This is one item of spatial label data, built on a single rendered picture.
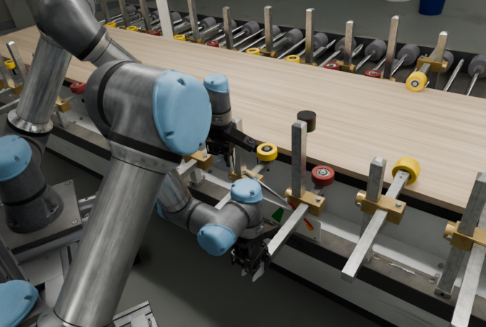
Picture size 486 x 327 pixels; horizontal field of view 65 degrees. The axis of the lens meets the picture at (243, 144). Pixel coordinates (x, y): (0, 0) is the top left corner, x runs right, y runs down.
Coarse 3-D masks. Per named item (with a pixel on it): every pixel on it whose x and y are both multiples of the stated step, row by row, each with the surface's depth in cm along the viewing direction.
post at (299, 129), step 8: (296, 128) 116; (304, 128) 117; (296, 136) 118; (304, 136) 119; (296, 144) 119; (304, 144) 120; (296, 152) 121; (304, 152) 122; (296, 160) 123; (304, 160) 124; (296, 168) 125; (304, 168) 126; (296, 176) 127; (304, 176) 128; (296, 184) 129; (304, 184) 131; (296, 192) 131
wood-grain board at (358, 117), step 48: (0, 48) 277; (144, 48) 254; (192, 48) 247; (240, 96) 188; (288, 96) 185; (336, 96) 181; (384, 96) 177; (432, 96) 174; (288, 144) 152; (336, 144) 150; (384, 144) 147; (432, 144) 145; (480, 144) 143; (432, 192) 124
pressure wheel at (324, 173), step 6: (318, 168) 137; (324, 168) 137; (330, 168) 137; (312, 174) 135; (318, 174) 135; (324, 174) 135; (330, 174) 134; (312, 180) 136; (318, 180) 133; (324, 180) 133; (330, 180) 133; (324, 186) 134
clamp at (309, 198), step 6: (288, 192) 134; (306, 192) 133; (294, 198) 132; (300, 198) 131; (306, 198) 130; (312, 198) 130; (324, 198) 130; (294, 204) 133; (312, 204) 128; (318, 204) 128; (324, 204) 131; (312, 210) 129; (318, 210) 128; (318, 216) 129
